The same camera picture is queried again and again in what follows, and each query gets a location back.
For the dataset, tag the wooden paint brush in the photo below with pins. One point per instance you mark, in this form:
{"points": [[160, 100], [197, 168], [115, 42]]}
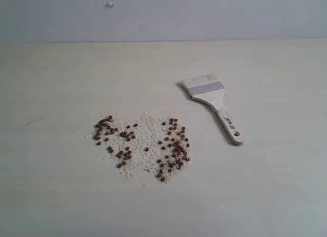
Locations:
{"points": [[209, 90]]}

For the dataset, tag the brown beans and rice pile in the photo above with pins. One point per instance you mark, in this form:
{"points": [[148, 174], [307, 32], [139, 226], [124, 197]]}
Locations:
{"points": [[158, 145]]}

